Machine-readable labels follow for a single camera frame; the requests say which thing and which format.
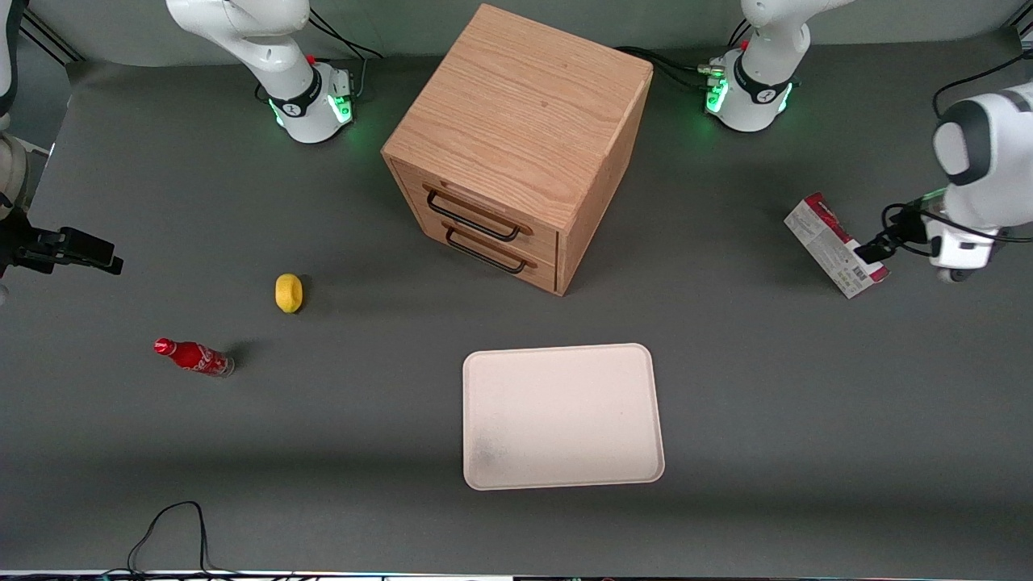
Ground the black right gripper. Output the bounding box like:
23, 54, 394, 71
0, 208, 124, 279

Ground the black cable on table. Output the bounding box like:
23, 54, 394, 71
103, 500, 243, 579

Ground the wooden drawer cabinet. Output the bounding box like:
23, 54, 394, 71
381, 3, 655, 297

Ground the black right base cable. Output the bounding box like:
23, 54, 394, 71
309, 10, 384, 102

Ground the wooden drawer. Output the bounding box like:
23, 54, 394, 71
420, 211, 560, 294
399, 165, 561, 263

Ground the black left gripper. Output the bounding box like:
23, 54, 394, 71
854, 207, 931, 265

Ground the black base cable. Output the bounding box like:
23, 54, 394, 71
617, 46, 723, 91
309, 10, 384, 102

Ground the red cola bottle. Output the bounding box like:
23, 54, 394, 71
153, 337, 236, 378

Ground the white plastic tray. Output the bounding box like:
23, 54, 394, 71
462, 343, 666, 491

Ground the black metal drawer handle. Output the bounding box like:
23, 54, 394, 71
424, 187, 534, 243
444, 226, 538, 276

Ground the black left base cable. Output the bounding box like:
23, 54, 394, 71
617, 46, 723, 91

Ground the red cookie box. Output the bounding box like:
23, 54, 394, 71
784, 192, 891, 300

